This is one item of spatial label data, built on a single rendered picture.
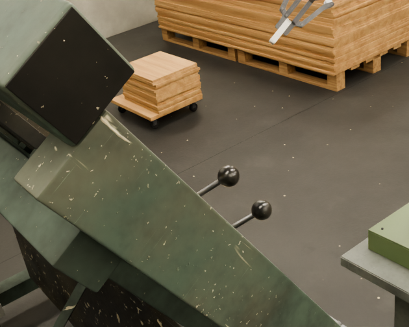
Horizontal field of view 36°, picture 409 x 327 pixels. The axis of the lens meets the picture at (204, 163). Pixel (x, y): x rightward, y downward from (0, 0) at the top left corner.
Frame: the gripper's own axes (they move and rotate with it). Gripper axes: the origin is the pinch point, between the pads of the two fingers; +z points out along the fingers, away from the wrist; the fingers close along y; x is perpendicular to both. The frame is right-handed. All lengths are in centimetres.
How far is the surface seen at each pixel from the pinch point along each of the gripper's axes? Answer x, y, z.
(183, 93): -331, 22, 38
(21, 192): 78, 15, 47
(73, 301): -8, -2, 91
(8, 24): 98, 23, 29
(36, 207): 82, 12, 47
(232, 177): 55, -8, 31
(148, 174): 93, 3, 33
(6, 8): 96, 25, 28
